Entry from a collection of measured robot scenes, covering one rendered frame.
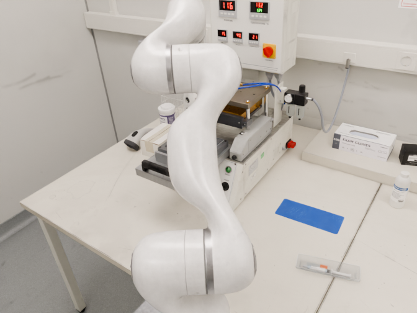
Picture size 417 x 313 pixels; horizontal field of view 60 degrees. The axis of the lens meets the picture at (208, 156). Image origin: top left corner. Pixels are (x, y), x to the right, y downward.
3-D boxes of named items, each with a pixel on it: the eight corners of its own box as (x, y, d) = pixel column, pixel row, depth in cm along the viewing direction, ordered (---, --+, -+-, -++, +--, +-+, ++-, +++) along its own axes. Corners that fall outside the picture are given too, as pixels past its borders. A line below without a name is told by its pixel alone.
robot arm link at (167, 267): (233, 348, 72) (231, 259, 61) (139, 353, 72) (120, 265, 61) (228, 298, 83) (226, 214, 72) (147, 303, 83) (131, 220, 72)
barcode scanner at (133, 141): (151, 131, 194) (149, 118, 190) (162, 135, 190) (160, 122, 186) (123, 149, 180) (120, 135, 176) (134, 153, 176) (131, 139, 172)
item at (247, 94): (222, 90, 166) (221, 63, 159) (285, 104, 150) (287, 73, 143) (190, 112, 150) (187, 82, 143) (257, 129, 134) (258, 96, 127)
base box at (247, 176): (229, 131, 190) (228, 100, 180) (298, 149, 171) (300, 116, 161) (163, 185, 153) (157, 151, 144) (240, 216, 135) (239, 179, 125)
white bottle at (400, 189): (391, 198, 138) (399, 166, 130) (405, 203, 135) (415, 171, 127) (386, 205, 135) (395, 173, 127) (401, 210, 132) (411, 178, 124)
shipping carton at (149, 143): (165, 137, 188) (163, 122, 183) (185, 143, 181) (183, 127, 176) (140, 154, 176) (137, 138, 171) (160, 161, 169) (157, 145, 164)
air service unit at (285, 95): (279, 112, 154) (281, 79, 146) (313, 120, 147) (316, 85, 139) (273, 117, 151) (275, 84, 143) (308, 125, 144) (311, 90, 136)
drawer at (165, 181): (187, 139, 148) (185, 122, 144) (233, 153, 137) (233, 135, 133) (136, 177, 128) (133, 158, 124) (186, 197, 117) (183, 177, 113)
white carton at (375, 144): (340, 136, 170) (342, 122, 166) (393, 148, 158) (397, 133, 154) (331, 148, 162) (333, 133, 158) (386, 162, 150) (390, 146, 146)
